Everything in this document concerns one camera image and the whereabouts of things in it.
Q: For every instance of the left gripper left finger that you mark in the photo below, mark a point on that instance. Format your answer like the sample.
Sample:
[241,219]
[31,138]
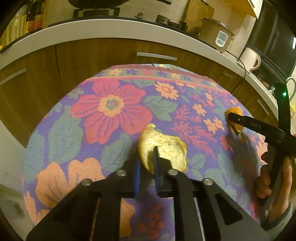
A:
[91,211]

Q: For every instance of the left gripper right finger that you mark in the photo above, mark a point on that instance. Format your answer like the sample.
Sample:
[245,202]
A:
[202,210]

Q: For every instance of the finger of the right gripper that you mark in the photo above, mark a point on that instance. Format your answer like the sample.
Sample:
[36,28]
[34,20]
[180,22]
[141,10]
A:
[272,134]

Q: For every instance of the wooden kitchen cabinets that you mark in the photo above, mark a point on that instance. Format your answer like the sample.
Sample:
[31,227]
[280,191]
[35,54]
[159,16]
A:
[34,83]

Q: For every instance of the person right hand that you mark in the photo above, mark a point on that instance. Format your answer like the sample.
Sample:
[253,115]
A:
[278,195]

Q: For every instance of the chrome sink faucet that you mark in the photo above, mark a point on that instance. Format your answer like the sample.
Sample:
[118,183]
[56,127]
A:
[291,85]

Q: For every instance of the white electric kettle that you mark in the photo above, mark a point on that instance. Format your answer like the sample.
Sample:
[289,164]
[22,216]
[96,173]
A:
[250,60]

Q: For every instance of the floral purple tablecloth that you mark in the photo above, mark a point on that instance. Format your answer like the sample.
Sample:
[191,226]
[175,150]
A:
[96,127]

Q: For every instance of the dark window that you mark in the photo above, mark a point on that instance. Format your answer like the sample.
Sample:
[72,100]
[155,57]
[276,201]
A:
[274,41]

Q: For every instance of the brown rice cooker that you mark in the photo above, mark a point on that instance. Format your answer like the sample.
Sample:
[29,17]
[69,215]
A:
[216,34]

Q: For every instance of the wooden cutting board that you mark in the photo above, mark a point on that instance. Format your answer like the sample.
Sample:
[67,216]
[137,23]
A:
[195,11]

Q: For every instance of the black gas stove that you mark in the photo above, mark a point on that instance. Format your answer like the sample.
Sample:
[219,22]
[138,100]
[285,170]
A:
[57,12]

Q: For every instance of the black wok pan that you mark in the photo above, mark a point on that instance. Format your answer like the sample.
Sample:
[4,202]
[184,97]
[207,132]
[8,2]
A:
[96,4]

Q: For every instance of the white upper wall cabinet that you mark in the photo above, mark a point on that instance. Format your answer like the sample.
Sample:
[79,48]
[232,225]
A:
[254,8]

